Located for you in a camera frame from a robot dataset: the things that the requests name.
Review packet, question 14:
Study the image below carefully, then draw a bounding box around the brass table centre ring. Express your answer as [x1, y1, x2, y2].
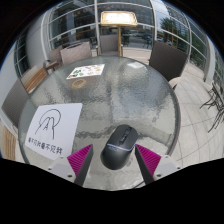
[71, 78, 88, 90]

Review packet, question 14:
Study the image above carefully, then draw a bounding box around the white mouse pad with drawing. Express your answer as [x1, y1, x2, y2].
[24, 102, 83, 162]

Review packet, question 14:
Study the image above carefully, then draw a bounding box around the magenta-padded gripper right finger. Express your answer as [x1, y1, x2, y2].
[134, 143, 183, 186]

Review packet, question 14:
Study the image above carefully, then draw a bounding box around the black computer mouse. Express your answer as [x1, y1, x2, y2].
[100, 124, 139, 171]

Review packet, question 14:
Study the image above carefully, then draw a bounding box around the colourful picture menu card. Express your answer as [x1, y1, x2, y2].
[65, 63, 106, 80]

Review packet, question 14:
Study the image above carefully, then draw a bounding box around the black metal frame chair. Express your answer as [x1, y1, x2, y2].
[199, 79, 224, 134]

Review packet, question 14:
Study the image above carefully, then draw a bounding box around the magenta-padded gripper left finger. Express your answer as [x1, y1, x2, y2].
[46, 143, 95, 187]

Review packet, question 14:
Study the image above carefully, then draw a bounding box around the golden menu stand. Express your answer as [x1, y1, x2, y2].
[99, 10, 139, 58]

